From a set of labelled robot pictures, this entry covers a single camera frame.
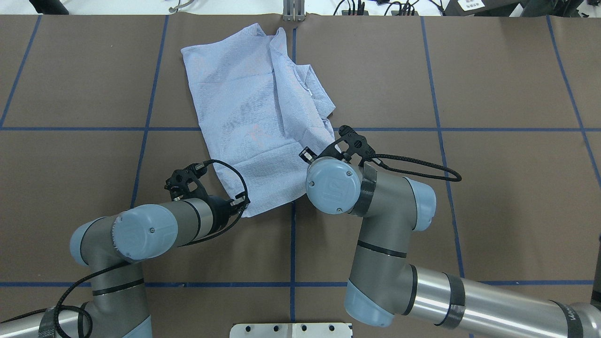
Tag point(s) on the black usb hub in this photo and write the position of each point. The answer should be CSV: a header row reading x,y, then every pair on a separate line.
x,y
351,8
400,8

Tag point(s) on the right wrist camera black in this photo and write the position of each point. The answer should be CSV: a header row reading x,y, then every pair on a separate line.
x,y
356,145

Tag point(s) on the white mounting plate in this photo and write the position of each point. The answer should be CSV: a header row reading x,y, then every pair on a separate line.
x,y
292,330

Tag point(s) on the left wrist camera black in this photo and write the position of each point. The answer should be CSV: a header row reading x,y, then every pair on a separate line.
x,y
185,183

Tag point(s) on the grey aluminium post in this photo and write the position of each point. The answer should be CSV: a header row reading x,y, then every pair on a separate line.
x,y
294,10

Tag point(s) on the black box with label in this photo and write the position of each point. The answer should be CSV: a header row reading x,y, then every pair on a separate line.
x,y
485,8

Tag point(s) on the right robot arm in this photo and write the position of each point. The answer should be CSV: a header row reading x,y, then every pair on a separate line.
x,y
385,283

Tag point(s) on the black usb hub left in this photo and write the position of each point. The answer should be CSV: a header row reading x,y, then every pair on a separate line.
x,y
351,8

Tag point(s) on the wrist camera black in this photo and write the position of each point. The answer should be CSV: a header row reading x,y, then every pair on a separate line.
x,y
356,145
185,183

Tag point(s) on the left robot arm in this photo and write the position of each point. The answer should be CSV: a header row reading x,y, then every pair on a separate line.
x,y
111,302

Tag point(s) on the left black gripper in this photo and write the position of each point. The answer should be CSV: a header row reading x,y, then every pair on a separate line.
x,y
219,210

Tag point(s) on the light blue striped shirt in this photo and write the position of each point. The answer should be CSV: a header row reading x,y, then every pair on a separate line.
x,y
257,110

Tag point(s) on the black usb hub right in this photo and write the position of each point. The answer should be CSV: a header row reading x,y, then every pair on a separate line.
x,y
400,8

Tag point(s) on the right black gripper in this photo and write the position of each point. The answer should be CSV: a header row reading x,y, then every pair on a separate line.
x,y
327,151

